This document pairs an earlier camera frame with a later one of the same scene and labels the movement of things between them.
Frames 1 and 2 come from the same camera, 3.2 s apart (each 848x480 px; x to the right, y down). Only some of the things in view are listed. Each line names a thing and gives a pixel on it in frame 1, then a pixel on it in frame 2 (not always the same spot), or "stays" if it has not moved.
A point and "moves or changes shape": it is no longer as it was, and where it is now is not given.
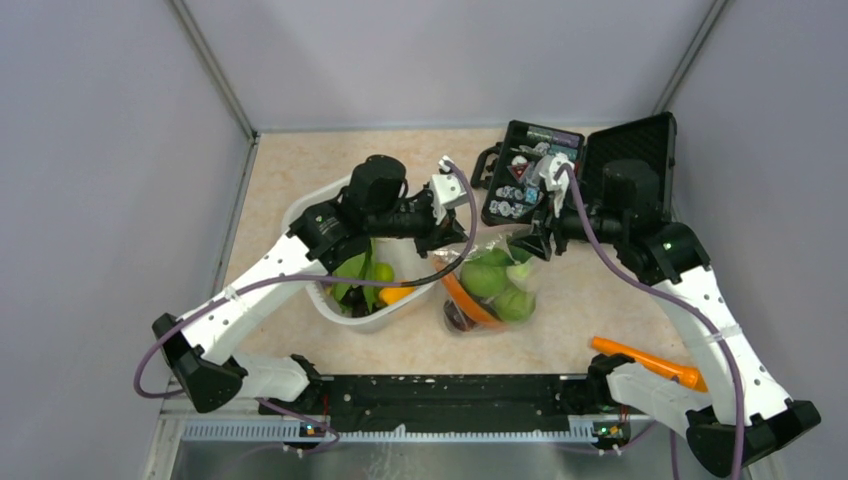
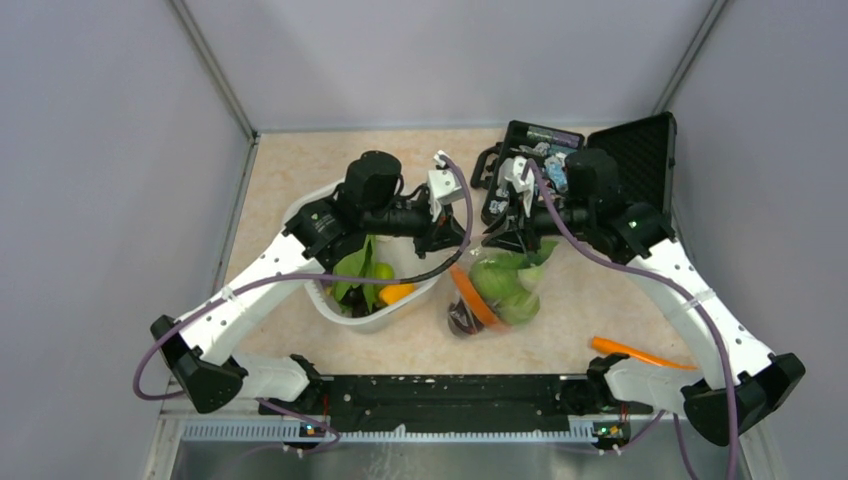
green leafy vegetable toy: (361, 267) stays
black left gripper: (436, 236) stays
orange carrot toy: (466, 303) moves or changes shape
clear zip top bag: (493, 288) stays
